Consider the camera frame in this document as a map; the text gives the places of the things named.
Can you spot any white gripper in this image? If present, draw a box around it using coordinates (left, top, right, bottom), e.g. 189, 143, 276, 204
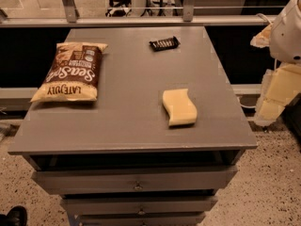
250, 0, 301, 126

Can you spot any black rxbar chocolate bar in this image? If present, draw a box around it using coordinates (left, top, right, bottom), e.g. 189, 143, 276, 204
150, 36, 180, 52

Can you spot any yellow sponge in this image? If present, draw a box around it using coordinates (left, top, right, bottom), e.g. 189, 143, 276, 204
163, 89, 198, 126

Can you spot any top cabinet drawer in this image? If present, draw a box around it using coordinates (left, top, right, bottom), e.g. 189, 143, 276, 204
32, 166, 237, 195

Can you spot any cabinet drawer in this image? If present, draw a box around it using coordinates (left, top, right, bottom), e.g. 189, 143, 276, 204
61, 196, 217, 216
80, 213, 205, 226
32, 166, 237, 195

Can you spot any black office chair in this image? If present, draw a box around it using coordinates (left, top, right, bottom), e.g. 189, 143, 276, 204
105, 0, 131, 17

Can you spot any bottom cabinet drawer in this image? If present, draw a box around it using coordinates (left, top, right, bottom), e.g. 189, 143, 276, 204
80, 213, 205, 226

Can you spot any grey drawer cabinet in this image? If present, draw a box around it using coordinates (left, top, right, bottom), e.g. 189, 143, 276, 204
8, 25, 259, 226

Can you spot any brown Late July chip bag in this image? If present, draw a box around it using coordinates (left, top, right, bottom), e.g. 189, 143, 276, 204
31, 42, 107, 102

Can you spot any middle cabinet drawer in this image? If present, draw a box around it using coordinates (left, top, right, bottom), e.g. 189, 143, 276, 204
61, 196, 217, 216

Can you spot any black shoe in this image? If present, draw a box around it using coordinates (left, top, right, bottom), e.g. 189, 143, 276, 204
0, 205, 27, 226

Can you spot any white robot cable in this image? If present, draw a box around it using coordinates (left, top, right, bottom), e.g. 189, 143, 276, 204
255, 12, 274, 25

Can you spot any metal railing frame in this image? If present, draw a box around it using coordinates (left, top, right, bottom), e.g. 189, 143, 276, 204
0, 0, 276, 27

